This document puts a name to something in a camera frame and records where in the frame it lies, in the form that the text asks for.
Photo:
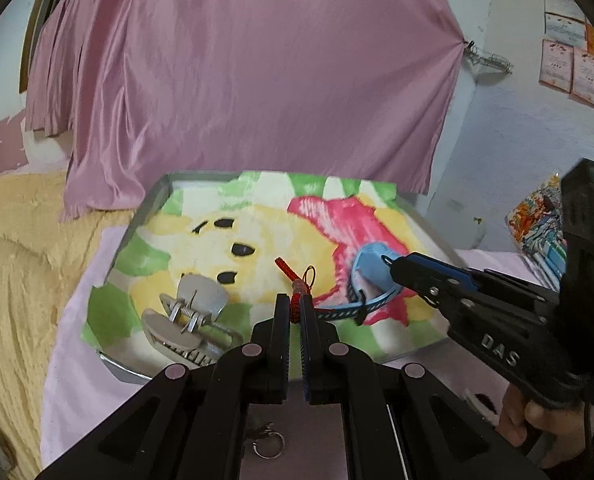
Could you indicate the cluster of wall certificates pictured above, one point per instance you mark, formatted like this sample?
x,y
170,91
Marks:
x,y
584,72

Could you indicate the silver hair claw clip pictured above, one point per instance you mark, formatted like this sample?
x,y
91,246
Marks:
x,y
203,296

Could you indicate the wooden window frame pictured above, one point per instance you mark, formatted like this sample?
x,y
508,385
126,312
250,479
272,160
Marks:
x,y
34,25

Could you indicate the colourful printed cloth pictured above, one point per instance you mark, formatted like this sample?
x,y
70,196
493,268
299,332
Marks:
x,y
227,230

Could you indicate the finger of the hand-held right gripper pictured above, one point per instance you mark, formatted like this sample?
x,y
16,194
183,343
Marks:
x,y
447,269
417,280

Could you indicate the stack of books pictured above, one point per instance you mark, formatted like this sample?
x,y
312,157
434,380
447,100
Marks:
x,y
549,260

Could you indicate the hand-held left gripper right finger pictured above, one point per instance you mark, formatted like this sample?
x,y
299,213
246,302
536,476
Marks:
x,y
306,312

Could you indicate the large pink curtain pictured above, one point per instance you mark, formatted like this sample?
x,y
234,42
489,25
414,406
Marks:
x,y
257,70

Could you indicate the yellow fuzzy blanket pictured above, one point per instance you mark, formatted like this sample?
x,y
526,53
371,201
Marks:
x,y
17,285

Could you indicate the cartoon printed board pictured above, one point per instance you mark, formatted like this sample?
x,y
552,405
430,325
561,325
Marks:
x,y
534,210

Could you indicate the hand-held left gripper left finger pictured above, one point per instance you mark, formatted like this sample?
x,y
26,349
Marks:
x,y
282,312

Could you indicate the tied pink window curtain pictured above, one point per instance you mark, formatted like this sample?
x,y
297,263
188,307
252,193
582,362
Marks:
x,y
57,70

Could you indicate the person's right hand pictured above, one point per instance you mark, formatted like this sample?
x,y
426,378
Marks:
x,y
537,420

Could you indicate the grey shallow cardboard box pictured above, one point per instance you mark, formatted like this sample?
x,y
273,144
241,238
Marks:
x,y
144,207

